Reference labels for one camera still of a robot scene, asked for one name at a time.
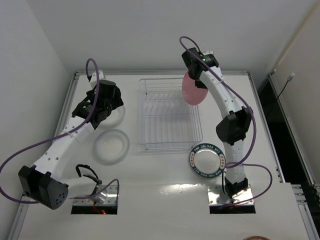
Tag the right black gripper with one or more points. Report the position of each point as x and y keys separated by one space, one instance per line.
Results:
x=195 y=74

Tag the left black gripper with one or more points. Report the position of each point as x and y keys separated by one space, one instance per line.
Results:
x=116 y=97

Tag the pink plate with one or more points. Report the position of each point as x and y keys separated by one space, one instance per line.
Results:
x=192 y=94

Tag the green rimmed white plate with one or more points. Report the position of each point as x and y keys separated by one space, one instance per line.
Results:
x=207 y=161

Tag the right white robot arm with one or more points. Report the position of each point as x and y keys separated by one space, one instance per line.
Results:
x=204 y=77

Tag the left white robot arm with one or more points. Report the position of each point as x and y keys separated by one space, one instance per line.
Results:
x=43 y=182

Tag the near clear glass plate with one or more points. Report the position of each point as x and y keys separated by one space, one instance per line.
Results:
x=111 y=147

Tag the brown bowl at edge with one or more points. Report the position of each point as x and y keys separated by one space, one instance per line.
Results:
x=256 y=237

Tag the clear wire dish rack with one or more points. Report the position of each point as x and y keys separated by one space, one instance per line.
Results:
x=166 y=121

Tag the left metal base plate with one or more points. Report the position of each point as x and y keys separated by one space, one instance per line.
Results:
x=107 y=198

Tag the metal base plate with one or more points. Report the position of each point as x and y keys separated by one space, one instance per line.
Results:
x=216 y=197
x=107 y=198

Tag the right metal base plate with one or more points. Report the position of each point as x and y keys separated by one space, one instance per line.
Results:
x=216 y=197

